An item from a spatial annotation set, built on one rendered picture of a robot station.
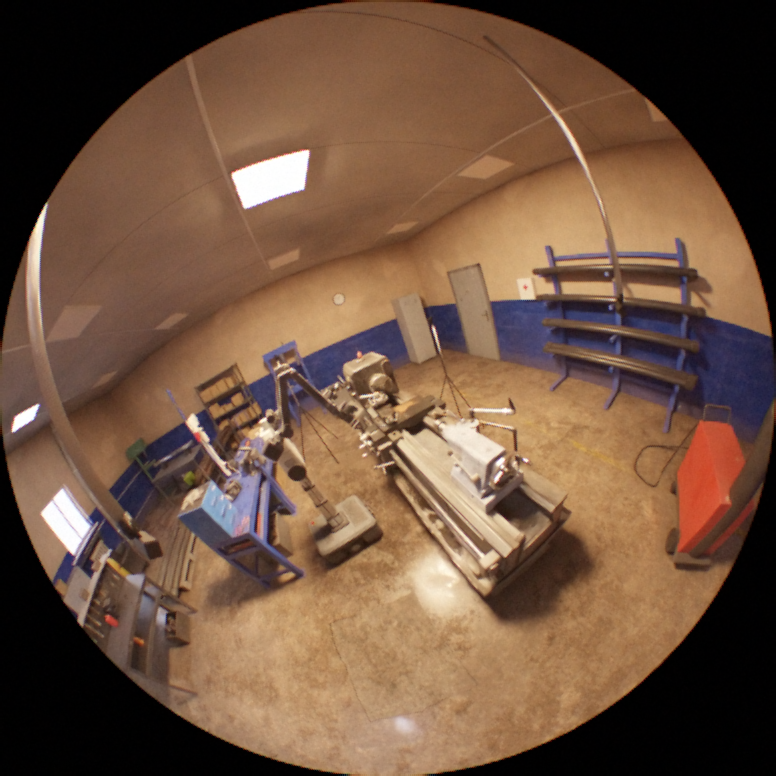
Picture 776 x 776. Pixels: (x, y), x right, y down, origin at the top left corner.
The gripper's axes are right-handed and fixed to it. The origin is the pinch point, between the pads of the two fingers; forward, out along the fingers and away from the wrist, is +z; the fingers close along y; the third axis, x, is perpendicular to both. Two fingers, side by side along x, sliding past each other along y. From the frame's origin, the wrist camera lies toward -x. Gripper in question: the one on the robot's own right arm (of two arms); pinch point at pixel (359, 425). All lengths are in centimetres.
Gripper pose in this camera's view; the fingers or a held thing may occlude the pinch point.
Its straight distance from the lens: 173.6
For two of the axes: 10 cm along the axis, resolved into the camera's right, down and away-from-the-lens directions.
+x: -5.3, 8.4, -1.5
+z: 6.8, 5.2, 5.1
